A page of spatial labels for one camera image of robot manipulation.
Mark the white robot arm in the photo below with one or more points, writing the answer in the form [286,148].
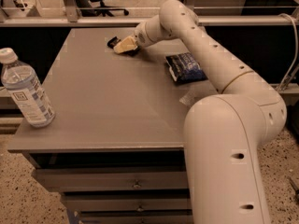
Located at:
[223,131]

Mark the grey drawer cabinet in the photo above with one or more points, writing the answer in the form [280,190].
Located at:
[111,110]

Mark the blue chip bag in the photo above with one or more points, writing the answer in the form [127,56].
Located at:
[183,68]

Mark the grey drawer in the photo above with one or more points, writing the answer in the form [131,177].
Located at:
[129,201]
[112,178]
[145,217]

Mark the clear plastic water bottle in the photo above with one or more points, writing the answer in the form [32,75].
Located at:
[22,83]

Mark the metal window railing frame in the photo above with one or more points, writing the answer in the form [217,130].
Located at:
[209,12]

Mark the middle grey drawer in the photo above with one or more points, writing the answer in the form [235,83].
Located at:
[129,201]

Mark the top grey drawer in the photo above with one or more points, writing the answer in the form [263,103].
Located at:
[112,178]

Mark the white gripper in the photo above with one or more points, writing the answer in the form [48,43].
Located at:
[141,36]

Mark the black rxbar chocolate bar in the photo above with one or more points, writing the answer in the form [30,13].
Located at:
[113,41]

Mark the bottom grey drawer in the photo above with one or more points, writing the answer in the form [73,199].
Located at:
[145,217]

